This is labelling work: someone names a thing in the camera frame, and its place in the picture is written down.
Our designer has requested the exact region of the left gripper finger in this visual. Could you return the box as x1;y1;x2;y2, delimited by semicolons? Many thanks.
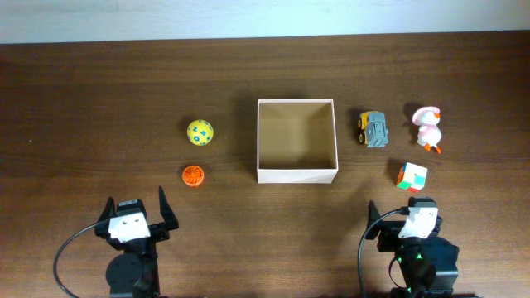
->
158;185;179;230
98;196;115;223

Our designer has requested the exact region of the orange ribbed plastic ball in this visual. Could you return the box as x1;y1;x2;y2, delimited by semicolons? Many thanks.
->
181;165;205;187

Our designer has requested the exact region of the multicoloured puzzle cube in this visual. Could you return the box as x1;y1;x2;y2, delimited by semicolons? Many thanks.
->
397;162;428;193

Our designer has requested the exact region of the grey and yellow toy truck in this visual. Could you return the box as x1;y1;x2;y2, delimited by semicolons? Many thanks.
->
358;111;389;147

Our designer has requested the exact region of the yellow ball with blue letters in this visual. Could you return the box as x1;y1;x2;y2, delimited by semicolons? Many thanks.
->
186;119;214;146

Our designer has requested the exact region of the pink and white duck toy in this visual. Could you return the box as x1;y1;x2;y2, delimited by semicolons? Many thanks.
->
412;106;442;154

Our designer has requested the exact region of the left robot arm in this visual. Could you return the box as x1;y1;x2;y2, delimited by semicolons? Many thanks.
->
94;187;179;298

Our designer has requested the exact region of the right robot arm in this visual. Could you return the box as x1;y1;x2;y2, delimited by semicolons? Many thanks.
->
357;197;460;298

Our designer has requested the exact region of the white cardboard box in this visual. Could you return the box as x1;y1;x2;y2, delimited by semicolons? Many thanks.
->
257;99;339;184

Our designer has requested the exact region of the right black cable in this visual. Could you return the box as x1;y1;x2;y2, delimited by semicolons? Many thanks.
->
357;208;411;298

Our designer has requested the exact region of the black cable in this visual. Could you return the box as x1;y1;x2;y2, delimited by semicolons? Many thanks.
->
52;222;99;298
357;208;411;298

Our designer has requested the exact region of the left black cable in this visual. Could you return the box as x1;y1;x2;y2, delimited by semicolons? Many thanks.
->
52;222;99;298

